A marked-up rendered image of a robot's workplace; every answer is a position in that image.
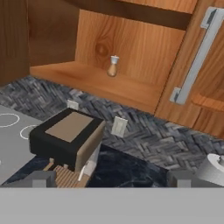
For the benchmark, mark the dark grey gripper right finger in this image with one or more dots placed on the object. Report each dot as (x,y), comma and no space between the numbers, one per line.
(180,178)

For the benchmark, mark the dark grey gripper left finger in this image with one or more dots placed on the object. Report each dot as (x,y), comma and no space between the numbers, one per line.
(43,178)

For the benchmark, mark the wooden cabinet door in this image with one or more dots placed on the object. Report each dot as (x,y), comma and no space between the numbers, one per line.
(210,87)

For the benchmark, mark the open wooden shelf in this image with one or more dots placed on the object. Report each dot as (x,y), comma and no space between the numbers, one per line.
(137,52)

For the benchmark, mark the dark brown wooden cabinet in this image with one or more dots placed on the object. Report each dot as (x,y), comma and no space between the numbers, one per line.
(13,40)

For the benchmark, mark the grey round metal pot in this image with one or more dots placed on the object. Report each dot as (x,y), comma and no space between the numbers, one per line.
(213,172)

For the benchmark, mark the black and beige coffee machine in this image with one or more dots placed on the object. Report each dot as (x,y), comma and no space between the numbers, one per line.
(61,143)

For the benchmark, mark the grey hob with white rings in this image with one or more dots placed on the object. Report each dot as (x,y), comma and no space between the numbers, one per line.
(11,145)

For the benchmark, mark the small wooden shaker, white cap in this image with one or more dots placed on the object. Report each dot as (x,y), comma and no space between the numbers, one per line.
(112,67)

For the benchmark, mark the white wall socket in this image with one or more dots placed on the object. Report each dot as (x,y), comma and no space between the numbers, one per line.
(72,104)
(119,126)

